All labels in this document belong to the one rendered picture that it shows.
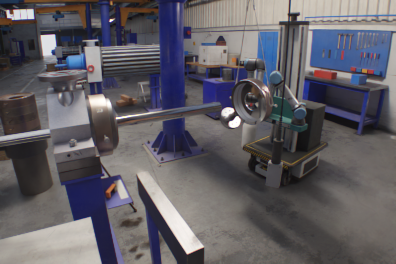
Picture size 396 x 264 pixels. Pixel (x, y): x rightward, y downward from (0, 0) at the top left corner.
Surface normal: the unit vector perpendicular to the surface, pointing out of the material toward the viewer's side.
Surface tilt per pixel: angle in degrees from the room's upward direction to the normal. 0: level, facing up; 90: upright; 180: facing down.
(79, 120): 45
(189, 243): 0
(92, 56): 90
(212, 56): 90
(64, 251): 0
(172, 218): 0
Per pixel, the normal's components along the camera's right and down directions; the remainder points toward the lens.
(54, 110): 0.34, -0.49
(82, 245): 0.00, -0.95
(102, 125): 0.46, -0.04
